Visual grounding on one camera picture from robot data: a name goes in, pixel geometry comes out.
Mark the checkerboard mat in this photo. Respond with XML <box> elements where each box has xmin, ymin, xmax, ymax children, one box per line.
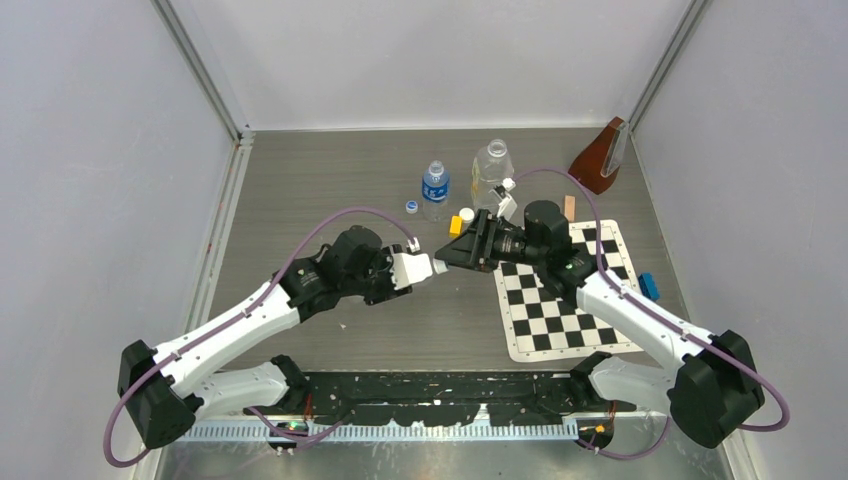
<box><xmin>494</xmin><ymin>219</ymin><xmax>641</xmax><ymax>363</ymax></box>

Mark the brown wooden metronome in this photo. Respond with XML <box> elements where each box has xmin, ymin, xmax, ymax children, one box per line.
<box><xmin>568</xmin><ymin>117</ymin><xmax>630</xmax><ymax>195</ymax></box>

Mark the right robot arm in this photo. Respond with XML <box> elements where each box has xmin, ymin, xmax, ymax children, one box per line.
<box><xmin>435</xmin><ymin>200</ymin><xmax>765</xmax><ymax>448</ymax></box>

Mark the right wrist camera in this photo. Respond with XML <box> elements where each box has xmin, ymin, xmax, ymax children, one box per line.
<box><xmin>490</xmin><ymin>178</ymin><xmax>517</xmax><ymax>221</ymax></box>

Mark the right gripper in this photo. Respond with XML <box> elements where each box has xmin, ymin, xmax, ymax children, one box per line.
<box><xmin>435</xmin><ymin>210</ymin><xmax>546</xmax><ymax>275</ymax></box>

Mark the aluminium front rail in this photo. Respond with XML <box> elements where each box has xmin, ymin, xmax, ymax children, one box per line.
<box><xmin>179</xmin><ymin>418</ymin><xmax>579</xmax><ymax>443</ymax></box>

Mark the clear plastic bottle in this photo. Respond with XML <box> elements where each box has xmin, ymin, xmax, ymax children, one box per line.
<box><xmin>408</xmin><ymin>255</ymin><xmax>448</xmax><ymax>284</ymax></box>

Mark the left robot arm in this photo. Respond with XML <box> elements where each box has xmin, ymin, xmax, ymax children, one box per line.
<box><xmin>118</xmin><ymin>225</ymin><xmax>433</xmax><ymax>449</ymax></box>

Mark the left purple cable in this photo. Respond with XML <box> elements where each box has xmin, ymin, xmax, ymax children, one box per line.
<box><xmin>102</xmin><ymin>206</ymin><xmax>422</xmax><ymax>469</ymax></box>

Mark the small wooden block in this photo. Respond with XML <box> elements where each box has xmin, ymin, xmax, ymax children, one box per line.
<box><xmin>563</xmin><ymin>195</ymin><xmax>576</xmax><ymax>223</ymax></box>

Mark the blue brick toy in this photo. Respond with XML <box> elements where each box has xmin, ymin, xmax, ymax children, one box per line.
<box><xmin>638</xmin><ymin>272</ymin><xmax>661</xmax><ymax>302</ymax></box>

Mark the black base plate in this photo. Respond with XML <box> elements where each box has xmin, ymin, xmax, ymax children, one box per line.
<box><xmin>258</xmin><ymin>371</ymin><xmax>636</xmax><ymax>427</ymax></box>

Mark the blue label water bottle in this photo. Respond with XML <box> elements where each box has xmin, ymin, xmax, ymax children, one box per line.
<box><xmin>421</xmin><ymin>160</ymin><xmax>450</xmax><ymax>222</ymax></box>

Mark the fruit label plastic bottle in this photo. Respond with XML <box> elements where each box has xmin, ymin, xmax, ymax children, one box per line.
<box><xmin>471</xmin><ymin>139</ymin><xmax>514</xmax><ymax>213</ymax></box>

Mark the yellow block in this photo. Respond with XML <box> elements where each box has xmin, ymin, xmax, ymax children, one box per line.
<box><xmin>448</xmin><ymin>215</ymin><xmax>464</xmax><ymax>239</ymax></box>

